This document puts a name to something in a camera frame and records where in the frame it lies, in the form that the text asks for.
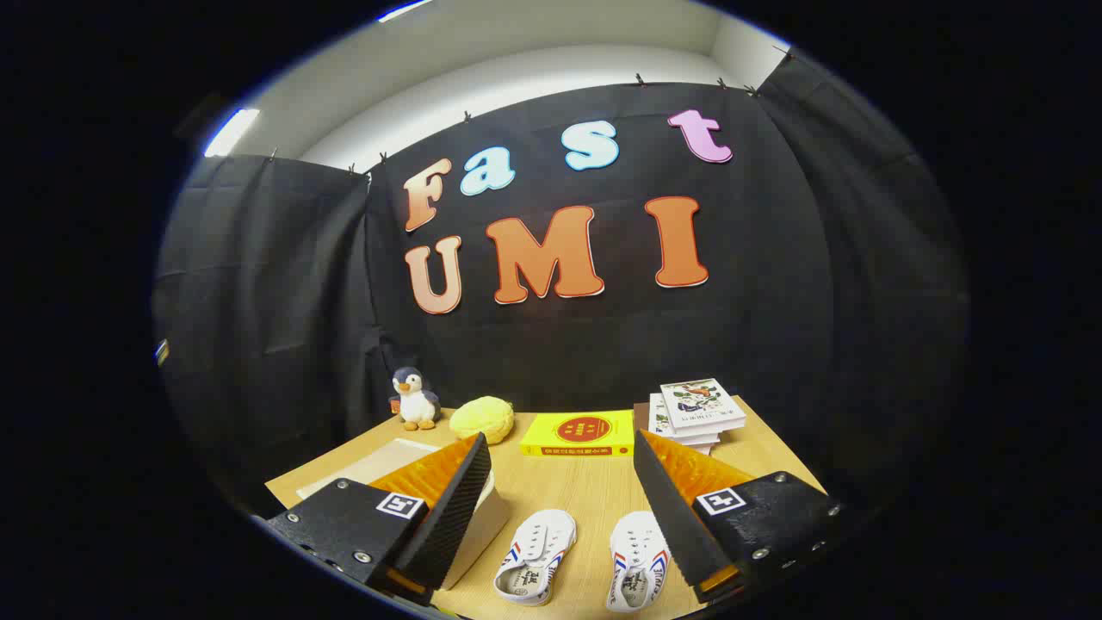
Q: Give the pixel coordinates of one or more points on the cream fabric storage box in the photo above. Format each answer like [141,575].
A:
[379,465]

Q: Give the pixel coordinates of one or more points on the black backdrop cloth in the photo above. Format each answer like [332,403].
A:
[603,344]

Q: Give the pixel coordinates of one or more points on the yellow round plush ball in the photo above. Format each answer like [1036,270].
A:
[482,419]

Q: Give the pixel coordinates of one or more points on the penguin plush toy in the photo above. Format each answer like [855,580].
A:
[417,400]

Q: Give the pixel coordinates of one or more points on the white canvas shoe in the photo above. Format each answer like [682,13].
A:
[535,555]
[635,560]

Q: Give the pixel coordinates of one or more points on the ceiling light panel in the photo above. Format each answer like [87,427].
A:
[400,9]
[231,132]

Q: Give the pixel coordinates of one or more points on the yellow book with red circle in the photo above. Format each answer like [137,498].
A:
[578,433]

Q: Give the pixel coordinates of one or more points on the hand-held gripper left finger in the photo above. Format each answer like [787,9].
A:
[452,517]

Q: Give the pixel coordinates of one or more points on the white illustrated cover book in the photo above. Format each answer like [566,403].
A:
[661,418]
[699,403]

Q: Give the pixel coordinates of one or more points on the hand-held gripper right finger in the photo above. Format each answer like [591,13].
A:
[676,517]

